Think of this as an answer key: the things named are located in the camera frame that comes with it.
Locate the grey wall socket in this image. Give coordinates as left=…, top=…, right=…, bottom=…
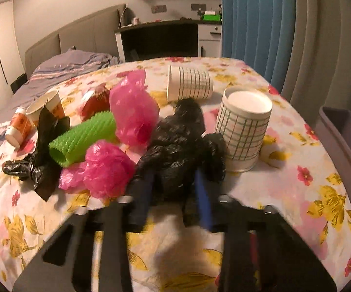
left=151, top=5, right=167, bottom=14
left=191, top=3, right=206, bottom=11

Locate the lying checked paper cup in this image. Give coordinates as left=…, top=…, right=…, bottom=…
left=166, top=65, right=214, bottom=101

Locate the purple plastic trash bin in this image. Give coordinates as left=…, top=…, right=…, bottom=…
left=315, top=106, right=351, bottom=201

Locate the red snack wrapper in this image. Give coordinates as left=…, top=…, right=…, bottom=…
left=77, top=83, right=110, bottom=121

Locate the upright checked paper cup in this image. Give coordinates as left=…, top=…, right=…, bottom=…
left=215, top=86, right=273, bottom=172

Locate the orange patterned paper cup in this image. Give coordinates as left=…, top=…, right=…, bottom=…
left=26, top=90, right=65, bottom=127

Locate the green box on desk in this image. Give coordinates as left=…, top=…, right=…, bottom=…
left=203, top=11, right=222, bottom=22

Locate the green foam net sleeve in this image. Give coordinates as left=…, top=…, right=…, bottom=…
left=48, top=111, right=116, bottom=168

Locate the white drawer cabinet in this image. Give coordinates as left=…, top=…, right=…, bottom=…
left=197, top=24, right=222, bottom=57

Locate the purple striped duvet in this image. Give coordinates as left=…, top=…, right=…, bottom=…
left=0, top=48, right=120, bottom=145

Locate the small orange paper cup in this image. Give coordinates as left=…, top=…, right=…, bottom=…
left=5, top=107, right=33, bottom=148

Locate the pink plastic bag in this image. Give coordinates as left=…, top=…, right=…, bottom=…
left=110, top=69, right=160, bottom=147
left=59, top=140, right=135, bottom=198

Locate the blue and grey curtain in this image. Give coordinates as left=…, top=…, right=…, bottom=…
left=222, top=0, right=351, bottom=124

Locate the grey padded headboard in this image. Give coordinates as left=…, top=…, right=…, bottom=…
left=24, top=4, right=126, bottom=77

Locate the large black plastic bag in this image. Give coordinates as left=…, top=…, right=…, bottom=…
left=133, top=98, right=226, bottom=204

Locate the crumpled pink plastic bag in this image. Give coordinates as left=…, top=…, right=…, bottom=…
left=59, top=140, right=135, bottom=198

